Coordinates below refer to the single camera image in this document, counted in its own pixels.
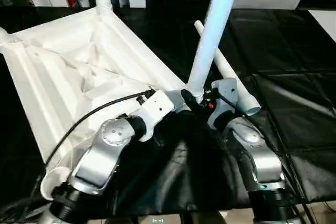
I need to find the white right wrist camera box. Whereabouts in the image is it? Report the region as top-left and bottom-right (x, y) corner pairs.
(206, 78), (240, 131)

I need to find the white flat board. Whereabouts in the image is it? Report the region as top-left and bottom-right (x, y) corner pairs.
(307, 9), (336, 36)

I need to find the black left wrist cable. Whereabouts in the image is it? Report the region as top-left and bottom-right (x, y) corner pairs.
(15, 89), (158, 224)

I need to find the black padded work mat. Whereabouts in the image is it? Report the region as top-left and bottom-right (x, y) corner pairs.
(0, 5), (336, 216)

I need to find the black low bench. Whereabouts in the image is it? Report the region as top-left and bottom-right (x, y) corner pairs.
(298, 0), (336, 12)

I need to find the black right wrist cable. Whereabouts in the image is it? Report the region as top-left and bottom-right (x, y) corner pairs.
(217, 94), (316, 224)

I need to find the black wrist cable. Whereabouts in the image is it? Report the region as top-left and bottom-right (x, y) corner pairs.
(217, 94), (316, 224)
(15, 89), (158, 224)

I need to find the white plastic table top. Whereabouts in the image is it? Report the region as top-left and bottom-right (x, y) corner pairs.
(0, 7), (190, 201)

